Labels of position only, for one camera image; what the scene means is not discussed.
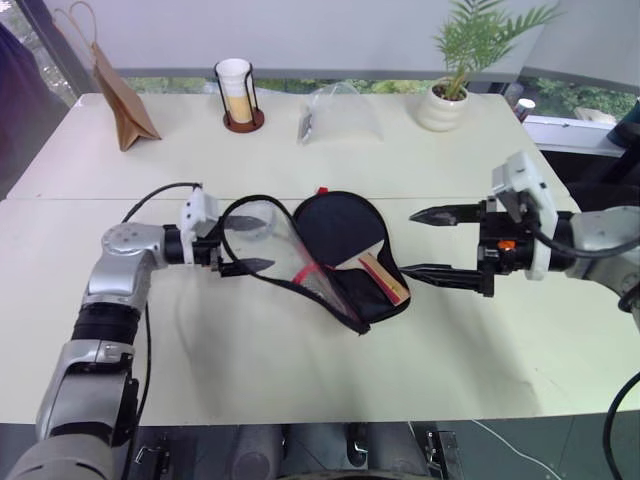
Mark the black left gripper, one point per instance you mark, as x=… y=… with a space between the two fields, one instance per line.
x=206 y=252

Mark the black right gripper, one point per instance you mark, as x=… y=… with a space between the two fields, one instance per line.
x=502 y=240

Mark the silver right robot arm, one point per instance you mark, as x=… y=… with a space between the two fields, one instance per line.
x=600 y=240

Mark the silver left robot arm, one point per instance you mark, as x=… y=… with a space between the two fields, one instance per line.
x=120 y=260

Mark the black table tennis paddle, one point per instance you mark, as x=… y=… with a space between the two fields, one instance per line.
x=335 y=230

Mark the cup in black holder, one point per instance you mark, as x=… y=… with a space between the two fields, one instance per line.
x=245 y=125

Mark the green palm in white pot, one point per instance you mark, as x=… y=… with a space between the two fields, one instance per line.
x=442 y=110

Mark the white cup with yellow liquid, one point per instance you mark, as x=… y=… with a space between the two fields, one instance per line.
x=234 y=95

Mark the white can with red band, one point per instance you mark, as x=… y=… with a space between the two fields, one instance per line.
x=525 y=107

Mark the clear plastic bag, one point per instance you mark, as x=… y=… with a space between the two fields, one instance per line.
x=345 y=115

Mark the white window ledge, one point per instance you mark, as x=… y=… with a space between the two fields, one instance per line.
x=565 y=130

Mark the black chair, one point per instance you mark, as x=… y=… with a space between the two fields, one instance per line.
x=600 y=175

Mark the brown paper bag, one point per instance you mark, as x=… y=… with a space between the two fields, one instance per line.
x=125 y=100

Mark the person in dark clothing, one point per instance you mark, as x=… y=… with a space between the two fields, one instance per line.
x=17 y=115

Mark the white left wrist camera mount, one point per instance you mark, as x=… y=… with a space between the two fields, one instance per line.
x=197 y=210

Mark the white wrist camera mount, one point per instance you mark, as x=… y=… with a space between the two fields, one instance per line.
x=197 y=210
x=522 y=172

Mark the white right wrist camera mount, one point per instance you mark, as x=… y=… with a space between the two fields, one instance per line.
x=522 y=172

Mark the black metal bracket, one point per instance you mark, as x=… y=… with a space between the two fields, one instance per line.
x=152 y=457
x=442 y=450

